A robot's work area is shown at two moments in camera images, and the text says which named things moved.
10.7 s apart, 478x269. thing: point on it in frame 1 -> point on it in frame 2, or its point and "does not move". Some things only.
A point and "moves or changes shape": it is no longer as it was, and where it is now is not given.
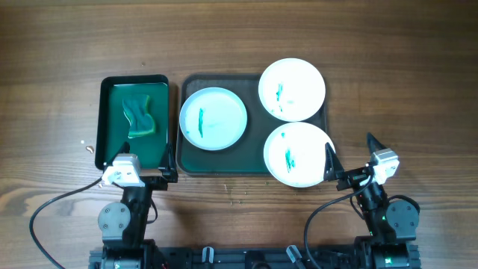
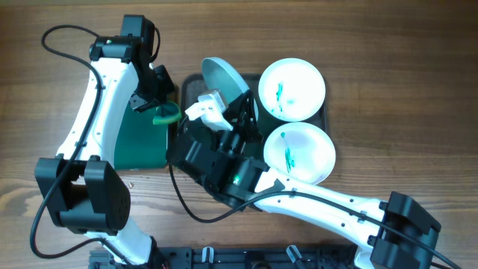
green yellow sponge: x=136 y=109 -> x=167 y=113
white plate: x=292 y=90 does not move
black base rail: x=289 y=257 does not move
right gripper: x=334 y=172 -> x=246 y=124
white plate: x=213 y=119 moves or changes shape
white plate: x=294 y=155 does not move
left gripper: x=158 y=181 -> x=165 y=87
